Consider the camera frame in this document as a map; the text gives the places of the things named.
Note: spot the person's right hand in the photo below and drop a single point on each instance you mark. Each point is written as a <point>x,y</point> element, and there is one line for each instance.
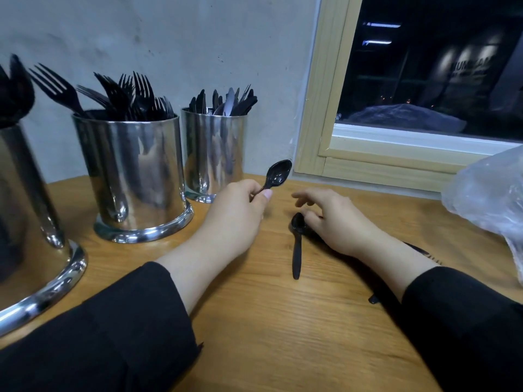
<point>343,224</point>

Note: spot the person's left hand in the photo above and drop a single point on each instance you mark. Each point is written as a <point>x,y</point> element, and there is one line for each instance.
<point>233,220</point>

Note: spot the black plastic spoon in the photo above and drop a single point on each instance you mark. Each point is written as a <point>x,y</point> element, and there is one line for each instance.
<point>297,249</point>
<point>278,173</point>

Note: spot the black plastic fork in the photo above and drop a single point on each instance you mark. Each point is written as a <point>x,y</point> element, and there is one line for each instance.
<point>421,250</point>

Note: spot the bunch of black knives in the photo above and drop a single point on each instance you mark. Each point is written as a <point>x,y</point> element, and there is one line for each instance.
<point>225,102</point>

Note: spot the bunch of black forks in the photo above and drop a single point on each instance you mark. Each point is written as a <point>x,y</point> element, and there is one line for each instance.
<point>122,98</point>

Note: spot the bunch of black spoons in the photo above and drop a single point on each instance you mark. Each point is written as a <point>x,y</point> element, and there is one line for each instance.
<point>16,89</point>

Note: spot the person's left forearm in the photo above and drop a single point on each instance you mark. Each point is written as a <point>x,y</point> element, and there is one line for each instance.
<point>98,330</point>

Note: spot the dark parked car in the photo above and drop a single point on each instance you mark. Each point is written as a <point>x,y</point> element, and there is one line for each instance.
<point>408,118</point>

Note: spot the clear plastic bag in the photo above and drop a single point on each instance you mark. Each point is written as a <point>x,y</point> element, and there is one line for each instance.
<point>494,200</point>

